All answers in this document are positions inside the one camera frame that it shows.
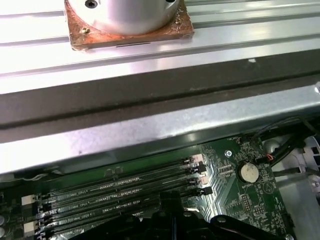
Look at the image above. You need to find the green motherboard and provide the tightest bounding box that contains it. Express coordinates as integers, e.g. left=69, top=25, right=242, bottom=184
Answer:
left=0, top=142, right=293, bottom=240

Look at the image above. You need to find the brown square base plate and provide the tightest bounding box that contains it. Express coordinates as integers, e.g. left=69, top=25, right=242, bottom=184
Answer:
left=63, top=0, right=196, bottom=53

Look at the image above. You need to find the black and grey PC case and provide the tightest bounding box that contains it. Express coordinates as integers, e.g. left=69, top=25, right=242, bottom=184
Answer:
left=0, top=58, right=320, bottom=240

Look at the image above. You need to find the thick black cable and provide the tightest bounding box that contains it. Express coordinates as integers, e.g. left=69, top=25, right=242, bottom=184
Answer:
left=268, top=138, right=308, bottom=167

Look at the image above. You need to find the silver coin battery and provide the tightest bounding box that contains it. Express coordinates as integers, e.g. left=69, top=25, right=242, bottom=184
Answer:
left=236, top=161, right=260, bottom=183

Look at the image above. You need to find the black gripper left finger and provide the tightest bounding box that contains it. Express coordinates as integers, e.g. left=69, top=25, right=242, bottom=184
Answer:
left=84, top=191, right=175, bottom=240

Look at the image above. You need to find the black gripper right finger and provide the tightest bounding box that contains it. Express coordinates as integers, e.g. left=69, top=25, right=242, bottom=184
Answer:
left=174, top=191, right=288, bottom=240

